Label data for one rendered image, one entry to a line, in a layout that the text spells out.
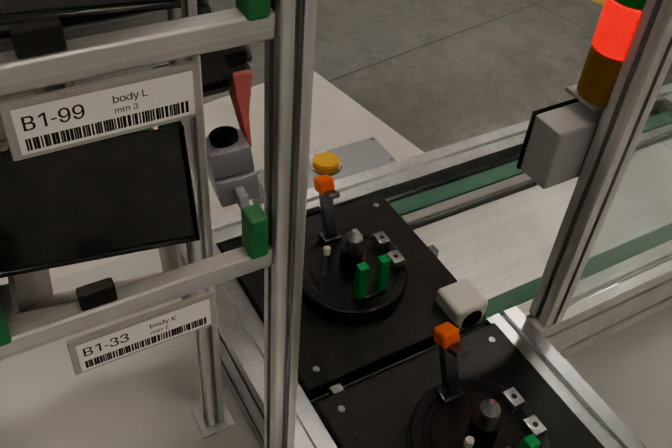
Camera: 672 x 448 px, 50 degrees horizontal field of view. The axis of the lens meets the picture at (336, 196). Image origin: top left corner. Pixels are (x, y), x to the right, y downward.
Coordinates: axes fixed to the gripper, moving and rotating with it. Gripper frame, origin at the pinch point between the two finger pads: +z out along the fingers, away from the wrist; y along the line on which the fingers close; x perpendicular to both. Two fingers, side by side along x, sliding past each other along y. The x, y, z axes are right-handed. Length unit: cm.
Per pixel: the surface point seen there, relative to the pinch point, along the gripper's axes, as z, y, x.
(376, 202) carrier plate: 9.4, 19.8, 20.5
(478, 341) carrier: 28.8, 21.4, 4.1
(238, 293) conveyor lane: 15.3, -2.3, 13.3
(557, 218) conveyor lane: 20, 47, 23
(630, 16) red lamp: 2.5, 34.1, -22.2
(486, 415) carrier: 32.8, 14.6, -9.9
